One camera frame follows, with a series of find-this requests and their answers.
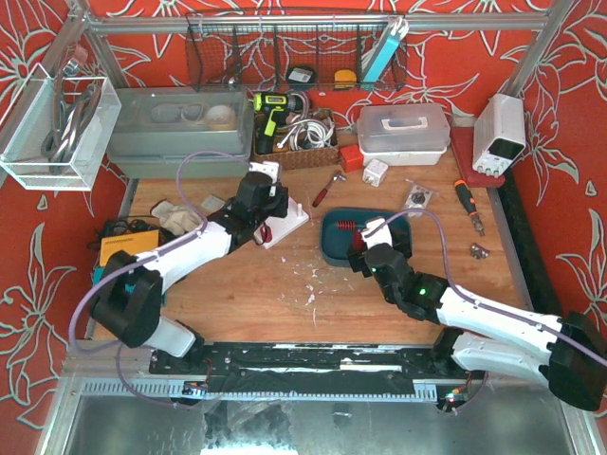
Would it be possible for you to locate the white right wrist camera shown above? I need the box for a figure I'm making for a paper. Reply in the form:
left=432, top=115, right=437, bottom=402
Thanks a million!
left=360, top=217, right=394, bottom=249

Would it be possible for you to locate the teal plastic tray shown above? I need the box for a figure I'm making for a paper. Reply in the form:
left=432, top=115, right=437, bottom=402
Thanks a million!
left=320, top=208, right=413, bottom=270

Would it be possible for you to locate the woven brown basket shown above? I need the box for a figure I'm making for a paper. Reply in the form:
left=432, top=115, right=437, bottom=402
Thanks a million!
left=250, top=108, right=339, bottom=171

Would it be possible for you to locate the black wire basket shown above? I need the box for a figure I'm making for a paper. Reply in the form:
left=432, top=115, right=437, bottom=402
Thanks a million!
left=185, top=8, right=407, bottom=91

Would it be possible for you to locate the thin red spring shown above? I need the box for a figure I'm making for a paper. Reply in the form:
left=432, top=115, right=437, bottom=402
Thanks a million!
left=336, top=220, right=357, bottom=231

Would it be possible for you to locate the grey plastic storage box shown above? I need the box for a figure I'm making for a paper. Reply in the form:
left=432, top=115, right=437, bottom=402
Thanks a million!
left=107, top=87, right=254, bottom=179

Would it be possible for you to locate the teal electronic box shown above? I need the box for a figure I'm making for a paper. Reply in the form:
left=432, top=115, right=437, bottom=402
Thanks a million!
left=92, top=266, right=104, bottom=286

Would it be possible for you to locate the red handled ratchet wrench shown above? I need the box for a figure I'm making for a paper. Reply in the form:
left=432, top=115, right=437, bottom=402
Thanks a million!
left=312, top=172, right=347, bottom=208

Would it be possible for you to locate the clear bag of parts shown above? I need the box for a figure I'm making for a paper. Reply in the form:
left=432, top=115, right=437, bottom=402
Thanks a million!
left=402, top=179, right=438, bottom=219

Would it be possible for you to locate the blue white tool set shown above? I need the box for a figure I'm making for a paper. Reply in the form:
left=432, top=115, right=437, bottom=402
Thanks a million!
left=360, top=16, right=410, bottom=89

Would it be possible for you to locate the red mat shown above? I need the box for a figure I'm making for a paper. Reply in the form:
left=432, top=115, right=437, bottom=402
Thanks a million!
left=451, top=126, right=506, bottom=189

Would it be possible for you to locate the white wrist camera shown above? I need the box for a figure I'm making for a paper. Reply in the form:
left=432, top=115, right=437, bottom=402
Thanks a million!
left=360, top=217, right=394, bottom=249
left=248, top=161, right=281, bottom=184

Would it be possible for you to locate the clear acrylic hanging box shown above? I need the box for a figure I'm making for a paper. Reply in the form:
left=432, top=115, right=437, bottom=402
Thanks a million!
left=1, top=64, right=121, bottom=191

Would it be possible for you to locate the white coiled cable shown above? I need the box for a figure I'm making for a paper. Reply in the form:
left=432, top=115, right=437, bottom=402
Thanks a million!
left=277, top=118, right=336, bottom=152

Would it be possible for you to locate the green yellow power drill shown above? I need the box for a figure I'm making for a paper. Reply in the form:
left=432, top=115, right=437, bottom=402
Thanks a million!
left=252, top=92, right=307, bottom=155

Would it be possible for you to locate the white power adapter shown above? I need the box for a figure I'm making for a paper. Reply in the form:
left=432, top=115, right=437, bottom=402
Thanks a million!
left=362, top=158, right=389, bottom=188

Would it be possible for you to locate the white peg board base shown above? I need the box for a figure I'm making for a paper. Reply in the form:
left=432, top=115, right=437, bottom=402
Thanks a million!
left=254, top=197, right=309, bottom=249

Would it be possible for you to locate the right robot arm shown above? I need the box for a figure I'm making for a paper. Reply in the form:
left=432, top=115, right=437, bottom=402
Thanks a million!
left=348, top=244, right=606, bottom=411

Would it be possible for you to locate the white work glove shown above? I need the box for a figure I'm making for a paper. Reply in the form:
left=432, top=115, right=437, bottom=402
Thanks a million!
left=150, top=200, right=202, bottom=236

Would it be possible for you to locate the purple cable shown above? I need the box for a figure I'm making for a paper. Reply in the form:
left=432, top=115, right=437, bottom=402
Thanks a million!
left=369, top=208, right=607, bottom=416
left=68, top=150, right=260, bottom=409

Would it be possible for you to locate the small red box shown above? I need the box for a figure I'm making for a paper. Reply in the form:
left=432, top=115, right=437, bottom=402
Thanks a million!
left=339, top=144, right=364, bottom=173

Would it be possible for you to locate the grey coiled cable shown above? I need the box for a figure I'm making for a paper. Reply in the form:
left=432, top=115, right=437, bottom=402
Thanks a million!
left=41, top=82, right=102, bottom=174

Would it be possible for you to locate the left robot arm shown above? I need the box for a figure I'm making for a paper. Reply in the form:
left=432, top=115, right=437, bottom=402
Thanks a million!
left=90, top=171, right=289, bottom=358

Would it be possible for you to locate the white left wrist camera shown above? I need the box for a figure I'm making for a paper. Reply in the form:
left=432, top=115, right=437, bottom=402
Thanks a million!
left=248, top=161, right=281, bottom=184

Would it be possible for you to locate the clear white handled case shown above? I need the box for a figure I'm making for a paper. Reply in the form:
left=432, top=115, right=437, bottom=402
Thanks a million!
left=357, top=103, right=451, bottom=166

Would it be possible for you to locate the white power supply unit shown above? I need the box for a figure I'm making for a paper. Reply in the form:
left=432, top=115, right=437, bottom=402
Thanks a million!
left=471, top=94, right=525, bottom=178

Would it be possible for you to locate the yellow tape measure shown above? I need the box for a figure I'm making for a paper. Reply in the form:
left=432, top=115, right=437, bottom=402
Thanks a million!
left=334, top=69, right=358, bottom=91

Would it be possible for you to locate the black side rail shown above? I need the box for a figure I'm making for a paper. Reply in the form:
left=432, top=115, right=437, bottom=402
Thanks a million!
left=497, top=170, right=562, bottom=316

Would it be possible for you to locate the large red spring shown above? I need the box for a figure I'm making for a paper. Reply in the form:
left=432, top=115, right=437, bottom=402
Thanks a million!
left=353, top=231, right=366, bottom=251
left=260, top=225, right=272, bottom=244

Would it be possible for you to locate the orange electronic box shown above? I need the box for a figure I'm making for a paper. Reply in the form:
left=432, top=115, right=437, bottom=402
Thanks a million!
left=100, top=229, right=159, bottom=267

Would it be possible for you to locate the aluminium frame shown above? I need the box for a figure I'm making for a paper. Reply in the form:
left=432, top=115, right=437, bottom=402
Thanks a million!
left=0, top=0, right=607, bottom=455

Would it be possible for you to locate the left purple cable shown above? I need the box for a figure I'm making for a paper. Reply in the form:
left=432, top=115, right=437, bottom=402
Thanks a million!
left=68, top=150, right=260, bottom=409

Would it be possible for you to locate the small metal bracket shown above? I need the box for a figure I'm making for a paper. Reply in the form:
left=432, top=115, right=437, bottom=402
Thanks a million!
left=469, top=243, right=490, bottom=260

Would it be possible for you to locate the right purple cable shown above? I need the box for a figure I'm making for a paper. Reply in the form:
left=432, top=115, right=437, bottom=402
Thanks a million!
left=369, top=208, right=607, bottom=416

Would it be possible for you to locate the orange black screwdriver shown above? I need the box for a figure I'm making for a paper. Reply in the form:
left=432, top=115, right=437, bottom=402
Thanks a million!
left=453, top=179, right=485, bottom=237

